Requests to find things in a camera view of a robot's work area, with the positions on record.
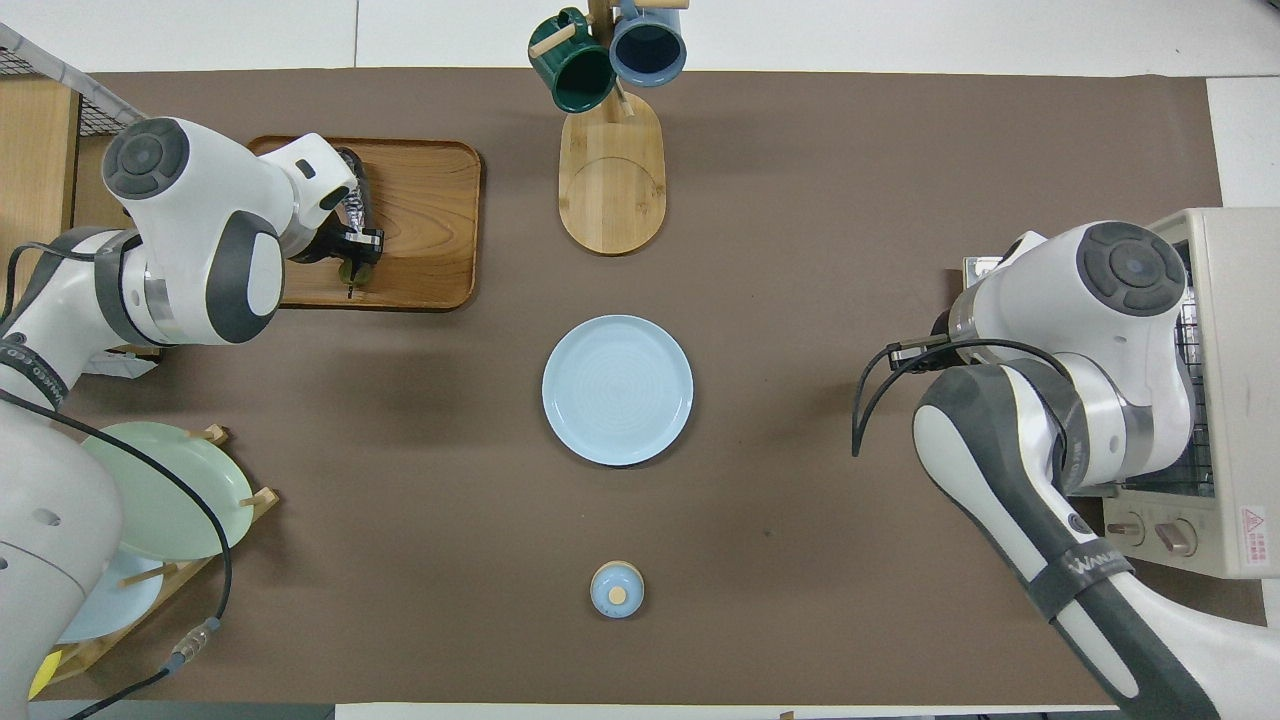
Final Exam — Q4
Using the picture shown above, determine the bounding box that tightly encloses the wooden mug tree stand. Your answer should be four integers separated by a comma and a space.
530, 0, 691, 256

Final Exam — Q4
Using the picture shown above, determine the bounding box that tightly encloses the wooden tray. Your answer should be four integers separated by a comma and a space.
228, 135, 483, 313

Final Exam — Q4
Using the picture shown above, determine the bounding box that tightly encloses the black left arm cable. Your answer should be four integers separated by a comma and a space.
0, 390, 233, 720

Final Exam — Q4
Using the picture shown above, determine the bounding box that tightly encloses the white toaster oven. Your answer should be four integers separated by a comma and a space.
1100, 207, 1280, 579

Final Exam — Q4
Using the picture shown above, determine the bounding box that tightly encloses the brown table mat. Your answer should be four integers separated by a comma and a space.
0, 68, 1266, 706

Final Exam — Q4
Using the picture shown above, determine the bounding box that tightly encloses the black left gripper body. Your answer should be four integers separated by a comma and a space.
295, 225, 386, 266

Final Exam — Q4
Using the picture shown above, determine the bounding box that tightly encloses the dark green mug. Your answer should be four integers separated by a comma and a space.
528, 8, 618, 114

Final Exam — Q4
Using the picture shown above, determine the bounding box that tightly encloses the wooden plate rack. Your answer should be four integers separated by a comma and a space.
45, 425, 281, 686

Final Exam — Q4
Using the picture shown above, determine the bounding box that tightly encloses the wooden shelf with wire basket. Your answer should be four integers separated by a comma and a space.
0, 22, 166, 379

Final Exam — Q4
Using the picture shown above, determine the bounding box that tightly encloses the pale green plate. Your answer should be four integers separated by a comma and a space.
80, 421, 255, 562

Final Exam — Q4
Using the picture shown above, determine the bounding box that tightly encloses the light blue racked plate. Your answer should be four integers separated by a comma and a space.
55, 550, 166, 644

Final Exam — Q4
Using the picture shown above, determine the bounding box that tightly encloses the small blue bell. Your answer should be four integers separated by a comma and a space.
590, 560, 646, 620

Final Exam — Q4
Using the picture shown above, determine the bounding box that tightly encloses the blue mug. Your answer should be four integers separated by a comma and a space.
609, 0, 689, 88

